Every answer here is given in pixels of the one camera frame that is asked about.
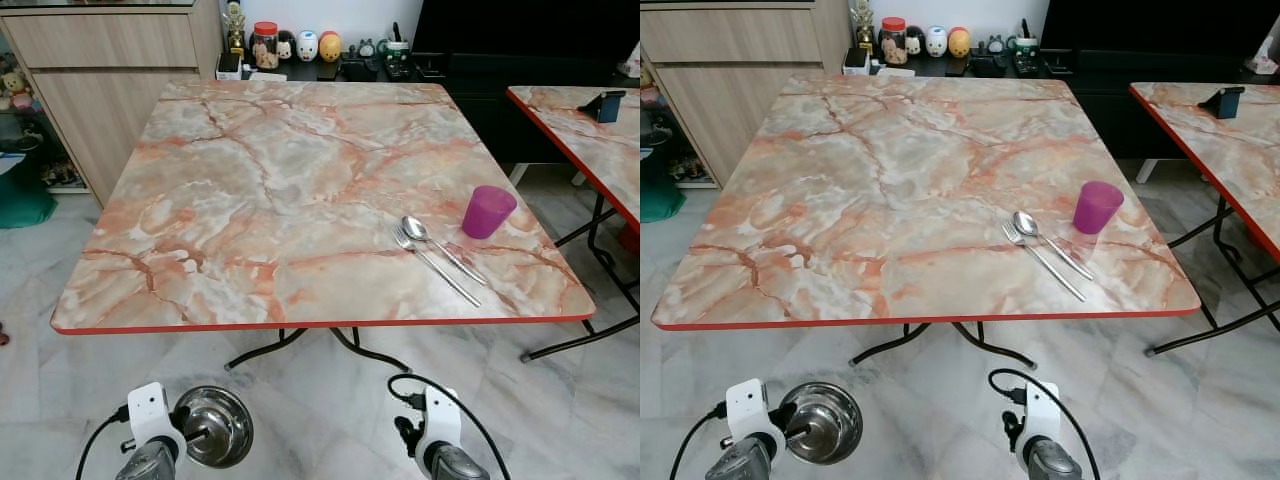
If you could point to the light wooden cabinet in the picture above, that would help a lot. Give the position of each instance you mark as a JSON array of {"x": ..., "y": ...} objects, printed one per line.
[
  {"x": 730, "y": 90},
  {"x": 110, "y": 90}
]

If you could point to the purple plastic cup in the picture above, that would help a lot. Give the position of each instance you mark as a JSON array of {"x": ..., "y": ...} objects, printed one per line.
[
  {"x": 488, "y": 212},
  {"x": 1097, "y": 207}
]

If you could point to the grey totoro figure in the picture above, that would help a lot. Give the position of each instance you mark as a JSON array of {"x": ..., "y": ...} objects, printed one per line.
[
  {"x": 365, "y": 48},
  {"x": 995, "y": 43}
]

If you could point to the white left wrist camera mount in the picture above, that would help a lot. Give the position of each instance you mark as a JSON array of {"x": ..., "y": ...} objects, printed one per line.
[
  {"x": 150, "y": 410},
  {"x": 748, "y": 405}
]

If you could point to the green white mug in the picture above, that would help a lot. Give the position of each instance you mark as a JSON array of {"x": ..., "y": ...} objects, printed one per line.
[
  {"x": 1026, "y": 42},
  {"x": 398, "y": 47}
]

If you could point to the yellow round figure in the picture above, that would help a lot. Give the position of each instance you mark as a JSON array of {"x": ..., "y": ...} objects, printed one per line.
[
  {"x": 330, "y": 48},
  {"x": 959, "y": 43}
]

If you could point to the brown teddy plush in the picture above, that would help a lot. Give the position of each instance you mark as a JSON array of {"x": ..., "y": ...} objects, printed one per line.
[
  {"x": 13, "y": 88},
  {"x": 650, "y": 85}
]

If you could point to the red lid snack jar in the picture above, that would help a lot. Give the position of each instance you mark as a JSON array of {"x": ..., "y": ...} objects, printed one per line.
[
  {"x": 893, "y": 43},
  {"x": 265, "y": 48}
]

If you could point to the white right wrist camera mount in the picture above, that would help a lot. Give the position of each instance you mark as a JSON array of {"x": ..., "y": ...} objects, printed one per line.
[
  {"x": 441, "y": 420},
  {"x": 1041, "y": 412}
]

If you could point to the silver metal fork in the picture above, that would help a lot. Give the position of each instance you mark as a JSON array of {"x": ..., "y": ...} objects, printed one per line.
[
  {"x": 440, "y": 270},
  {"x": 1045, "y": 265}
]

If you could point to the small white box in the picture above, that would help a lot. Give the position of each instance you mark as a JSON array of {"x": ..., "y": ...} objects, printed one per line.
[
  {"x": 228, "y": 65},
  {"x": 856, "y": 62}
]

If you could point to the blue phone stand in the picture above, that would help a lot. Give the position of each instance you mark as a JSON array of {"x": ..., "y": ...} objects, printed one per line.
[
  {"x": 1229, "y": 102},
  {"x": 610, "y": 106}
]

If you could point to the gold trophy figurine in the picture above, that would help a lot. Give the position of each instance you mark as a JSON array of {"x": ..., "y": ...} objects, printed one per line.
[
  {"x": 235, "y": 28},
  {"x": 863, "y": 24}
]

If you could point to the black curved table legs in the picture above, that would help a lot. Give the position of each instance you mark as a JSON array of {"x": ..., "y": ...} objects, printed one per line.
[
  {"x": 990, "y": 350},
  {"x": 370, "y": 352}
]

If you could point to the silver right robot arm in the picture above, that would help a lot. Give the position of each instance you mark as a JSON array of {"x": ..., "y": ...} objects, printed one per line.
[
  {"x": 458, "y": 466},
  {"x": 1056, "y": 462}
]

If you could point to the marble folding table red edge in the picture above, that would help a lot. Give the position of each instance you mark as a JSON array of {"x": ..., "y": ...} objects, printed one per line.
[
  {"x": 1210, "y": 150},
  {"x": 590, "y": 140}
]

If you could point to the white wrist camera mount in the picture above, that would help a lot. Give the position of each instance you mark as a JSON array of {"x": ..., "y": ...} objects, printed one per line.
[
  {"x": 1041, "y": 412},
  {"x": 150, "y": 410},
  {"x": 441, "y": 420},
  {"x": 748, "y": 405}
]

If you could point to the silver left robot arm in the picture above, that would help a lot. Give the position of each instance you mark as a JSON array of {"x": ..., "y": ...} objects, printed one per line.
[
  {"x": 147, "y": 466},
  {"x": 736, "y": 464}
]

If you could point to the dark small figure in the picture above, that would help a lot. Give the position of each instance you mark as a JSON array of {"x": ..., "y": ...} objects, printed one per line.
[
  {"x": 286, "y": 46},
  {"x": 915, "y": 41}
]

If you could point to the stainless steel bowl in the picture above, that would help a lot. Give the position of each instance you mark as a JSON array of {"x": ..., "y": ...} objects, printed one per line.
[
  {"x": 830, "y": 420},
  {"x": 222, "y": 425}
]

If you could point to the silver metal spoon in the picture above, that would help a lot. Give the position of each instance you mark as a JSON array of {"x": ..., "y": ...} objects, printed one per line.
[
  {"x": 414, "y": 228},
  {"x": 1024, "y": 222}
]

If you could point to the dark green bag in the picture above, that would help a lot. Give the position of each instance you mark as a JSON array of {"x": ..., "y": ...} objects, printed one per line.
[
  {"x": 22, "y": 195},
  {"x": 660, "y": 190}
]

